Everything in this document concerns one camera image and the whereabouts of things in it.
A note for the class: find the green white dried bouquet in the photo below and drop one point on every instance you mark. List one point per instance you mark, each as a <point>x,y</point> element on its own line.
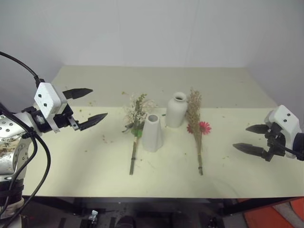
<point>136,114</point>

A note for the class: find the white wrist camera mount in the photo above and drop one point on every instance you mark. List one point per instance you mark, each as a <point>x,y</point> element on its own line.
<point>48,97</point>
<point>286,121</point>

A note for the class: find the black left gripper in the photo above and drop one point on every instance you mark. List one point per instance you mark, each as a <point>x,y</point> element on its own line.
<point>62,118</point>

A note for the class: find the brown bunch with red flower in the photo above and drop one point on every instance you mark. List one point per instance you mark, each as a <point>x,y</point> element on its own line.
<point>193,114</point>

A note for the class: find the dark rounded shape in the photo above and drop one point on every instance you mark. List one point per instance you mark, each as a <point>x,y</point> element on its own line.
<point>124,222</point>

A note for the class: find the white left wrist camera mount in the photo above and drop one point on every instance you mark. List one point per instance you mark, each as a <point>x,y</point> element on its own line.
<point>48,97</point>

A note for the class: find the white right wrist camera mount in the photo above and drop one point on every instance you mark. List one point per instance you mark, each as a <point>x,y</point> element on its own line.
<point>286,121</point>

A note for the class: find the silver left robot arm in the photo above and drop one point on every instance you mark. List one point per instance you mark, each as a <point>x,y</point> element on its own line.
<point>14,123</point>

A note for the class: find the white cone-shaped vase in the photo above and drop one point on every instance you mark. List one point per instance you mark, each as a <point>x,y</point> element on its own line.
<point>153,137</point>

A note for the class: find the orange object under table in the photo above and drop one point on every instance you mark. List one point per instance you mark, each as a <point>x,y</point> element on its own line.
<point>261,219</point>

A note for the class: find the small white object under table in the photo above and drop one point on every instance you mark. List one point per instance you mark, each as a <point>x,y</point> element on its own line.
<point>93,215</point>

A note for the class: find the black table frame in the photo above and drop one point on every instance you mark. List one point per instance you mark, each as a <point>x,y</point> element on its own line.
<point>142,201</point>

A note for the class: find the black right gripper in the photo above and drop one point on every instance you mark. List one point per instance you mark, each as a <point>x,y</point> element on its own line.
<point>276,142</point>

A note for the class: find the white bottle-shaped vase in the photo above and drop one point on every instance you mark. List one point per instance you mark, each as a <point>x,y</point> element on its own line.
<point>174,111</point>

